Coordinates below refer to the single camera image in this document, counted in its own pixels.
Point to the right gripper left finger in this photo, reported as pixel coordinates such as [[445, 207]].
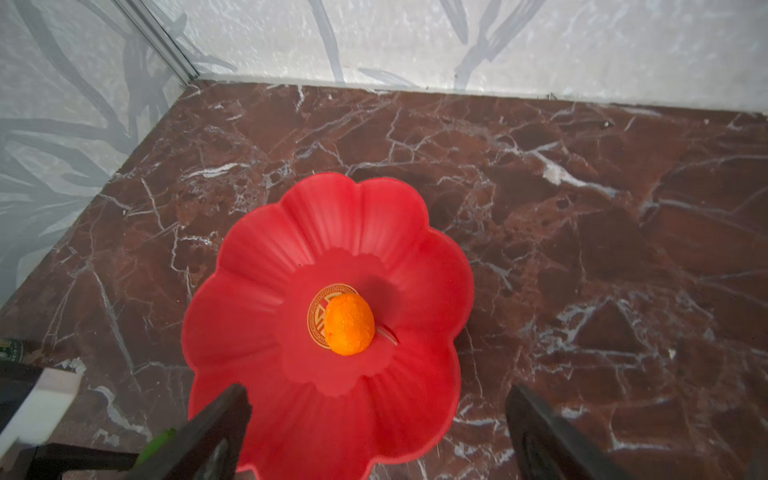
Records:
[[207, 447]]

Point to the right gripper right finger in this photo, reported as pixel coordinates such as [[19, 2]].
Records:
[[547, 446]]

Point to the fake orange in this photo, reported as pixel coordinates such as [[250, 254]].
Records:
[[349, 324]]

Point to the red flower-shaped fruit bowl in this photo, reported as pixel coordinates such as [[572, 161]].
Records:
[[258, 321]]

